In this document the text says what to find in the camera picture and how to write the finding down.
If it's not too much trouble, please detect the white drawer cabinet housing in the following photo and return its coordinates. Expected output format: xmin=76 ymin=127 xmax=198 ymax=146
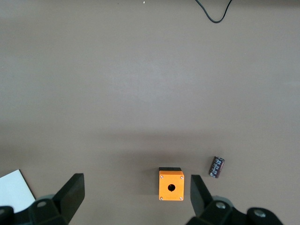
xmin=0 ymin=169 xmax=36 ymax=213

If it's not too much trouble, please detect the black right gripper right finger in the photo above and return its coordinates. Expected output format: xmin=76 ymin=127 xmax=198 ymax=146
xmin=186 ymin=174 xmax=284 ymax=225

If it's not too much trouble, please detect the black looped cable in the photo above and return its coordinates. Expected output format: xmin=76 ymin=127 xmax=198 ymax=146
xmin=195 ymin=0 xmax=233 ymax=23

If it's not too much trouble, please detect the dark cylindrical capacitor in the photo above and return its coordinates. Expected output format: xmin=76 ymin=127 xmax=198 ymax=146
xmin=209 ymin=156 xmax=225 ymax=179

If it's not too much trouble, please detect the orange square button enclosure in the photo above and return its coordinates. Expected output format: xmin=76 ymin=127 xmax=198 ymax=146
xmin=158 ymin=167 xmax=185 ymax=202

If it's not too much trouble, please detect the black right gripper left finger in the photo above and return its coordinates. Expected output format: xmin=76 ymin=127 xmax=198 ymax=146
xmin=0 ymin=173 xmax=85 ymax=225

